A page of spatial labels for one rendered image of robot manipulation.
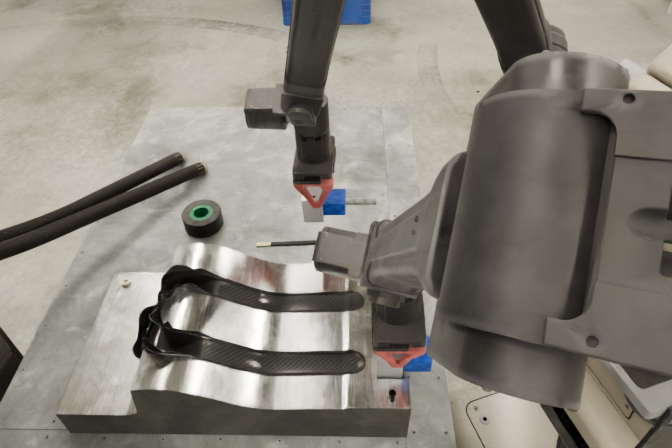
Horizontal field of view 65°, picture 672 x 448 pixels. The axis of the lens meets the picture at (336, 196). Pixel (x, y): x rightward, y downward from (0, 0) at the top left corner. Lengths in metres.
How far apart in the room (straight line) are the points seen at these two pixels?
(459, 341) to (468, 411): 1.29
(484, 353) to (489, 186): 0.05
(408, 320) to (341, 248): 0.14
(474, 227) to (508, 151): 0.03
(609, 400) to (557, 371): 0.78
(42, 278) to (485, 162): 2.24
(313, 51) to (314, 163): 0.26
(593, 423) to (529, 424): 0.57
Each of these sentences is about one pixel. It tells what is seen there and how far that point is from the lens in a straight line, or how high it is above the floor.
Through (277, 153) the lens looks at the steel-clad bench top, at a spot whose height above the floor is 0.80.
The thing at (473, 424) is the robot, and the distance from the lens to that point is 1.47.
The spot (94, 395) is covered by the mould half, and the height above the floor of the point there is 0.86.
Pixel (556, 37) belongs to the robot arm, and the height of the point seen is 1.29.
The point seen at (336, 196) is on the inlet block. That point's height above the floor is 0.95.
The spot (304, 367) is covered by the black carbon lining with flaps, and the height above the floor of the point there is 0.88.
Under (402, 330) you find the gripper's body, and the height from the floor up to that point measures 1.02.
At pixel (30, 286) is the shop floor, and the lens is 2.36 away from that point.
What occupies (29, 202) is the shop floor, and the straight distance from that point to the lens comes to 2.74.
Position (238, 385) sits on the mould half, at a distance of 0.80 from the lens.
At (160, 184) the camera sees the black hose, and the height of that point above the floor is 0.85.
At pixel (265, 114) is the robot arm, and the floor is 1.13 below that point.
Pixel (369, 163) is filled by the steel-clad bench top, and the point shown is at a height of 0.80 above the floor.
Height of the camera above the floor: 1.58
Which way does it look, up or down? 42 degrees down
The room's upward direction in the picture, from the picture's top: 2 degrees counter-clockwise
